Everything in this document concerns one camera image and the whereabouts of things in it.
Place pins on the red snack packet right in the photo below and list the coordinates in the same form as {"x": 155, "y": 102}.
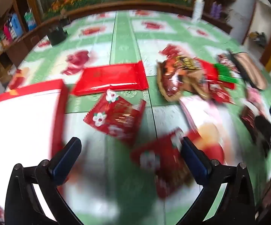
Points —
{"x": 218, "y": 90}

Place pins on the brown photo snack packet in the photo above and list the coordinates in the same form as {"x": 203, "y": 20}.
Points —
{"x": 179, "y": 74}

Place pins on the black round container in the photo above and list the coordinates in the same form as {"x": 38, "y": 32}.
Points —
{"x": 56, "y": 35}

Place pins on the red flower snack packet upper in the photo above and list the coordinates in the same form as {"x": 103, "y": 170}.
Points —
{"x": 115, "y": 116}

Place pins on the purple bottles on shelf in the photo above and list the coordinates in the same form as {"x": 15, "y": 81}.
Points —
{"x": 216, "y": 10}

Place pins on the blue box on shelf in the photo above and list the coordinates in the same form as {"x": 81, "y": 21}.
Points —
{"x": 16, "y": 26}

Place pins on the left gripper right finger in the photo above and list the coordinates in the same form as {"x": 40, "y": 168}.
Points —
{"x": 227, "y": 195}

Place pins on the pink white snack packet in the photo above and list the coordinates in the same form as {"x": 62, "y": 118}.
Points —
{"x": 212, "y": 122}

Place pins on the red flower snack packet lower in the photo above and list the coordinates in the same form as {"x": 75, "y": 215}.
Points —
{"x": 163, "y": 158}

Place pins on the red gift box white inside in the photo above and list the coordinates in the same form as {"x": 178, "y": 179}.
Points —
{"x": 31, "y": 127}

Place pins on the green snack packet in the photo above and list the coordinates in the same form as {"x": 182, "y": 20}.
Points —
{"x": 223, "y": 74}

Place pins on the green bag on shelf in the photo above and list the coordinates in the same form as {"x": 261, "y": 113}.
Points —
{"x": 30, "y": 20}

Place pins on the dark red foil packet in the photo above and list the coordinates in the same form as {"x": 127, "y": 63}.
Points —
{"x": 247, "y": 117}

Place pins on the plain red snack packet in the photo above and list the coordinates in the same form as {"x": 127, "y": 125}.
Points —
{"x": 117, "y": 77}

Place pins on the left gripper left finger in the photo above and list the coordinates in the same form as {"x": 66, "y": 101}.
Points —
{"x": 22, "y": 205}

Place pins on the white spray bottle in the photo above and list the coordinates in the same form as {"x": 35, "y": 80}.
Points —
{"x": 197, "y": 11}

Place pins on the red flower snack packet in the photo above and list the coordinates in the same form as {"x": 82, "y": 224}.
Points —
{"x": 163, "y": 158}
{"x": 115, "y": 116}

